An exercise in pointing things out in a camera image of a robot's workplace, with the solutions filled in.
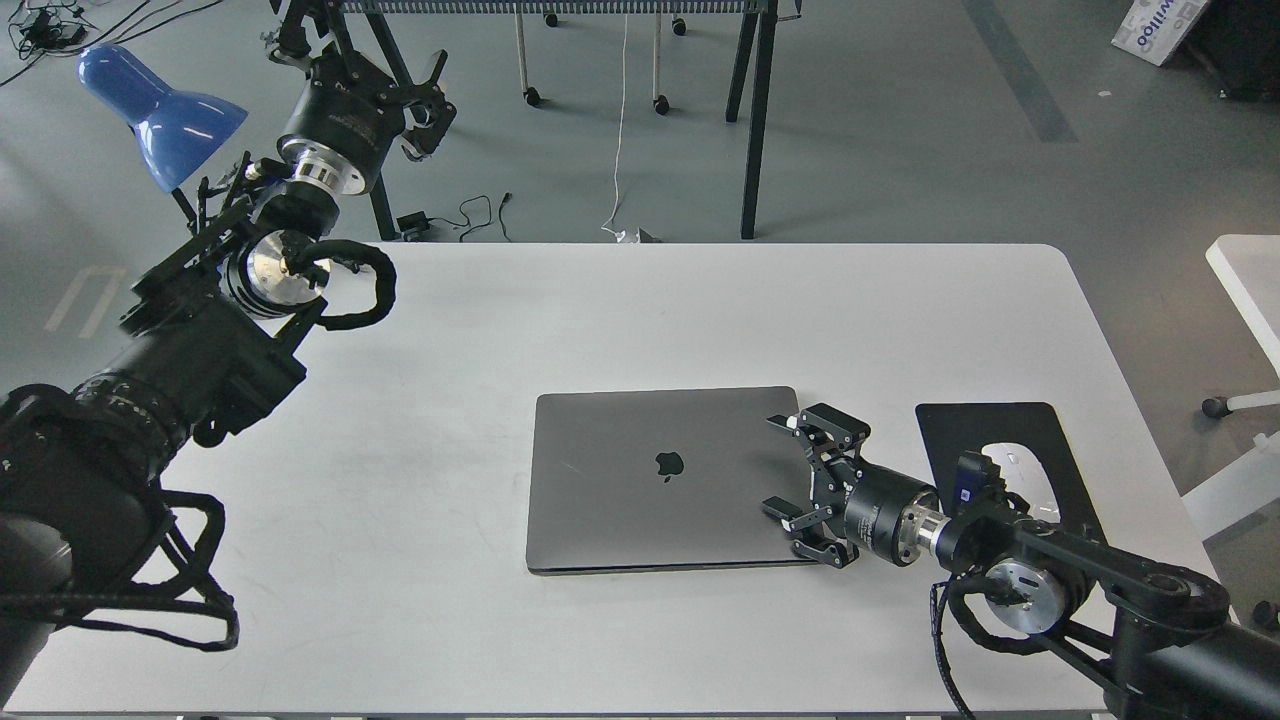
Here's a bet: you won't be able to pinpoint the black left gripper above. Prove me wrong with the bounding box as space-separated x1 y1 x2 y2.
265 1 457 195

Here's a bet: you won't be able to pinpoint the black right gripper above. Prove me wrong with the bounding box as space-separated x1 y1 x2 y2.
762 404 941 569

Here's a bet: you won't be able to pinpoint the grey laptop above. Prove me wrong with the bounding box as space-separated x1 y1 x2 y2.
525 386 810 575

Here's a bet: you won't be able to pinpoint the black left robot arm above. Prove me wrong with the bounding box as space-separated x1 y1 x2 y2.
1 1 456 698

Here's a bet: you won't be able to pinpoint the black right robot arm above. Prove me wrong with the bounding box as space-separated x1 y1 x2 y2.
762 404 1277 719

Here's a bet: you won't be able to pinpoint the black mouse pad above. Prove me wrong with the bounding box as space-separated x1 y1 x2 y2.
915 402 1105 541

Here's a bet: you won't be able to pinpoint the white rolling cart legs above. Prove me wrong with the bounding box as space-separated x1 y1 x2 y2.
515 10 689 117

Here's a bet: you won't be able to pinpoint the blue desk lamp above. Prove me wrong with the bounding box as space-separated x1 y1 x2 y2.
77 44 248 196

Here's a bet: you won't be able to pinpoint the white computer mouse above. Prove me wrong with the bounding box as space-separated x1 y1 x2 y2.
980 442 1062 523

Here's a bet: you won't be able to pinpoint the black-legged background table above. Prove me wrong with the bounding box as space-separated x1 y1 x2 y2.
330 0 801 241

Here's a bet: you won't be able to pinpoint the white side table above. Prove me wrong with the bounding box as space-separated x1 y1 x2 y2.
1183 234 1279 541

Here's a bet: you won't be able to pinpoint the white cardboard box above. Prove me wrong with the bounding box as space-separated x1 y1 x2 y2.
1111 1 1211 67

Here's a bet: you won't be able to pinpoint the black power adapter with cable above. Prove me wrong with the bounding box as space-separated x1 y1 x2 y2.
396 192 512 243

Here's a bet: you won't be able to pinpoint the white hanging cable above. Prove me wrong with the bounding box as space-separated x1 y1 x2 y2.
602 12 641 243

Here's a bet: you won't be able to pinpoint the black cable bundle on floor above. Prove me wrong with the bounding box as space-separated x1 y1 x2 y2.
0 0 227 88

